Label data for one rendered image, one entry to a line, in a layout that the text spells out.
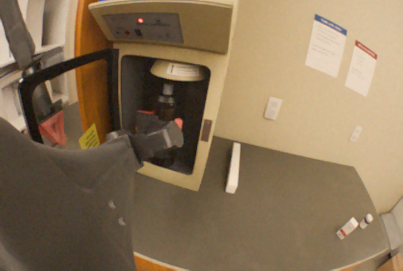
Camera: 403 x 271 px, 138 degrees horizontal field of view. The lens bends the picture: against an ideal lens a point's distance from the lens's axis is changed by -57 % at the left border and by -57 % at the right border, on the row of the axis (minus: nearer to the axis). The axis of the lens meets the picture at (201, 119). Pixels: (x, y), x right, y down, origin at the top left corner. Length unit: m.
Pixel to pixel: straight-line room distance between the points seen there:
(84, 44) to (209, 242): 0.66
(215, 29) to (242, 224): 0.56
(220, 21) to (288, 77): 0.62
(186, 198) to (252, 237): 0.26
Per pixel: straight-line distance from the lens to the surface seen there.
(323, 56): 0.94
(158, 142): 0.34
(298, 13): 0.90
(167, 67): 0.47
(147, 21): 0.38
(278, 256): 0.61
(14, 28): 0.45
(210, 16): 0.32
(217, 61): 0.41
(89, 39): 0.53
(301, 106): 0.95
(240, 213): 0.63
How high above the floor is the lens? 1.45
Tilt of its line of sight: 28 degrees down
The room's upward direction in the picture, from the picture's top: 10 degrees clockwise
